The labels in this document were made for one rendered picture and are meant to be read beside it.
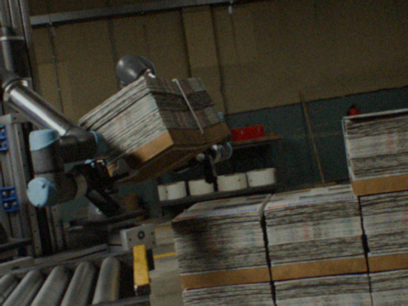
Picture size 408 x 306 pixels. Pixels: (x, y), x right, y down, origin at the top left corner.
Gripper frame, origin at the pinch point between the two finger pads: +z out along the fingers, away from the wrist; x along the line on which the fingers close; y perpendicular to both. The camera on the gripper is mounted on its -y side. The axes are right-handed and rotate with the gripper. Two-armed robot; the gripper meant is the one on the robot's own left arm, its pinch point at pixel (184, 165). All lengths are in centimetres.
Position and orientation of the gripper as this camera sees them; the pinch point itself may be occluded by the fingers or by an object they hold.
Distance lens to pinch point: 208.9
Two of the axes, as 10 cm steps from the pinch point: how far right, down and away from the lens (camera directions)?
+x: 7.7, -4.6, -4.5
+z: -4.5, 1.1, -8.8
